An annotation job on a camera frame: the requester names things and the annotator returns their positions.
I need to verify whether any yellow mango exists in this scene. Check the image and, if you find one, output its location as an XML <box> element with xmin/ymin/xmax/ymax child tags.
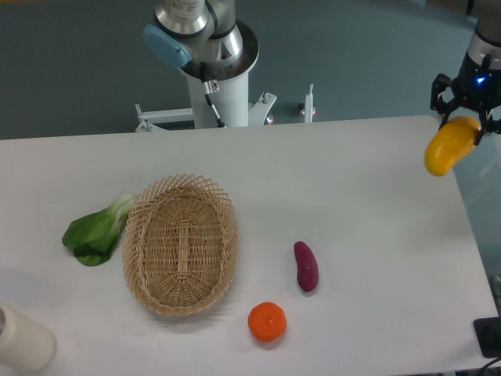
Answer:
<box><xmin>424</xmin><ymin>116</ymin><xmax>481</xmax><ymax>177</ymax></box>

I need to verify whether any green bok choy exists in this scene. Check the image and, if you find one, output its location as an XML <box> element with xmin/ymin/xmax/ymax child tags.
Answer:
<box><xmin>62</xmin><ymin>192</ymin><xmax>139</xmax><ymax>267</ymax></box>

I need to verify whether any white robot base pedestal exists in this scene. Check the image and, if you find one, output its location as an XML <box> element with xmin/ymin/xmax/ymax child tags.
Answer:
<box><xmin>142</xmin><ymin>0</ymin><xmax>260</xmax><ymax>129</ymax></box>

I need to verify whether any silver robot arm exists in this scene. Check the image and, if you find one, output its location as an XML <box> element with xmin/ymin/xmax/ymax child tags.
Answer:
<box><xmin>425</xmin><ymin>0</ymin><xmax>500</xmax><ymax>145</ymax></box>

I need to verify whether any orange tangerine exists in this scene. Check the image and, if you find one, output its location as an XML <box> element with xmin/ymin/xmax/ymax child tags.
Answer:
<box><xmin>247</xmin><ymin>302</ymin><xmax>287</xmax><ymax>343</ymax></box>

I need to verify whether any white metal base frame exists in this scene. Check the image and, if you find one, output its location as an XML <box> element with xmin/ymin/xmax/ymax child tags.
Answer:
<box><xmin>135</xmin><ymin>83</ymin><xmax>318</xmax><ymax>133</ymax></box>

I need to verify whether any oval wicker basket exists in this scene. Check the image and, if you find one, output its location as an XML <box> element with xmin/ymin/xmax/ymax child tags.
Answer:
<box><xmin>122</xmin><ymin>175</ymin><xmax>238</xmax><ymax>317</ymax></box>

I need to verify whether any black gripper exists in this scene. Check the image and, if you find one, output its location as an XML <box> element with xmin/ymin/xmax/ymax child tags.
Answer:
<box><xmin>430</xmin><ymin>53</ymin><xmax>500</xmax><ymax>145</ymax></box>

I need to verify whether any cream cylindrical bottle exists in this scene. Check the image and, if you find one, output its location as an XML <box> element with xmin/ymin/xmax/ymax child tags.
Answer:
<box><xmin>1</xmin><ymin>303</ymin><xmax>56</xmax><ymax>373</ymax></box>

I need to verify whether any black device at table edge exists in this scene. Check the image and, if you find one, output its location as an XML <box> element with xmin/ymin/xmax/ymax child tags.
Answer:
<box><xmin>473</xmin><ymin>316</ymin><xmax>500</xmax><ymax>358</ymax></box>

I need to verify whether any black cable on pedestal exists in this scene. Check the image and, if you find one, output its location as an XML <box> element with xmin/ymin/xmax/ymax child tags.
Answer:
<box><xmin>200</xmin><ymin>62</ymin><xmax>227</xmax><ymax>128</ymax></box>

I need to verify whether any purple sweet potato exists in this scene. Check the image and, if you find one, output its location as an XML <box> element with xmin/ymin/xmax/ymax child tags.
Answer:
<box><xmin>294</xmin><ymin>241</ymin><xmax>319</xmax><ymax>293</ymax></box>

